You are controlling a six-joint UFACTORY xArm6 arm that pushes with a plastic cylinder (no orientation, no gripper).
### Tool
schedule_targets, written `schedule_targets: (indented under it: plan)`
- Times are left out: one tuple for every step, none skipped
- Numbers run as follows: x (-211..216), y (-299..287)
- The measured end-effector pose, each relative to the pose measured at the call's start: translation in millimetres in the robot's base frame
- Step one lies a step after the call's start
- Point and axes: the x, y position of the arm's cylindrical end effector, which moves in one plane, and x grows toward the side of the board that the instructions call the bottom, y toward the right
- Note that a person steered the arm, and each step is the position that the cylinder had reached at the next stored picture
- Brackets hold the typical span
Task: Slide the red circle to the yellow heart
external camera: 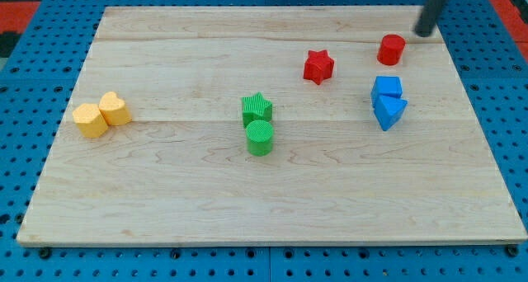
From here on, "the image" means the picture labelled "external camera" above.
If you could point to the yellow heart block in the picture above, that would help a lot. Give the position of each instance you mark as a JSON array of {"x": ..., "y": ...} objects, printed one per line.
[{"x": 114, "y": 109}]

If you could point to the green cylinder block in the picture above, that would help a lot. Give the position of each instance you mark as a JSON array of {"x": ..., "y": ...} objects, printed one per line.
[{"x": 260, "y": 135}]

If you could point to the green star block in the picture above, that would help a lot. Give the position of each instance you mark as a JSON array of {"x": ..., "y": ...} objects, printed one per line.
[{"x": 256, "y": 107}]

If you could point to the wooden board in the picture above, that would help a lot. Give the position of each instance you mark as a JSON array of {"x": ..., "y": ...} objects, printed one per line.
[{"x": 179, "y": 174}]

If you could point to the red star block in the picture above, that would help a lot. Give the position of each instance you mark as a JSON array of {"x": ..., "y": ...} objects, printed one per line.
[{"x": 318, "y": 66}]

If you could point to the blue triangle block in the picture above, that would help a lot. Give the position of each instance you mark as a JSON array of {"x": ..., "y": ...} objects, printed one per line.
[{"x": 389, "y": 110}]

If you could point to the blue cube block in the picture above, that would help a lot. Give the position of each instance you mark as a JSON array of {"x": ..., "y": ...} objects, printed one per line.
[{"x": 386, "y": 86}]

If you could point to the red cylinder block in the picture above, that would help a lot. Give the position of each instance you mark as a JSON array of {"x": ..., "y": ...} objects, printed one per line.
[{"x": 391, "y": 49}]

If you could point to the yellow hexagon block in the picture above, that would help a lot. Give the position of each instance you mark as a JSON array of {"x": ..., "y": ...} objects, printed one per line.
[{"x": 89, "y": 120}]

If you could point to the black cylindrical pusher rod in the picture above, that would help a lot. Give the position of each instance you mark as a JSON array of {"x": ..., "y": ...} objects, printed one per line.
[{"x": 428, "y": 17}]

